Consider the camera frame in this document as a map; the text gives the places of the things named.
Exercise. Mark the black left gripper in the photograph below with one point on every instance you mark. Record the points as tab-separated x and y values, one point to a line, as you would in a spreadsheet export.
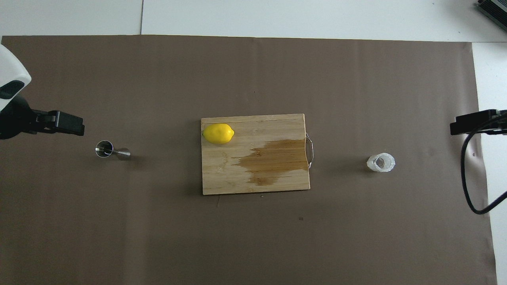
14	118

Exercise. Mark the steel double jigger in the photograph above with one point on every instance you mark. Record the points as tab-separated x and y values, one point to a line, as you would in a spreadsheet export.
104	149

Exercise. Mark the clear plastic cup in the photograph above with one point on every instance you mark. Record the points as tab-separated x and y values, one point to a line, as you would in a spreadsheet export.
380	162

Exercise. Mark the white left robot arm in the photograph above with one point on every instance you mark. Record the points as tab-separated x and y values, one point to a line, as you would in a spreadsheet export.
10	67

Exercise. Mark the black ribbed device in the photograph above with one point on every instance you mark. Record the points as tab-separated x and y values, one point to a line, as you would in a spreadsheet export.
495	8

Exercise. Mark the yellow lemon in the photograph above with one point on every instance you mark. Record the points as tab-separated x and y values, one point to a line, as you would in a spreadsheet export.
218	133

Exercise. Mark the wooden cutting board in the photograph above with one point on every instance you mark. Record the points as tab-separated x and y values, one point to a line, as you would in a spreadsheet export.
222	174

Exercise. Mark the brown paper table mat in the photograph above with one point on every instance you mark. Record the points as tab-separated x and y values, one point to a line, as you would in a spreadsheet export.
253	79

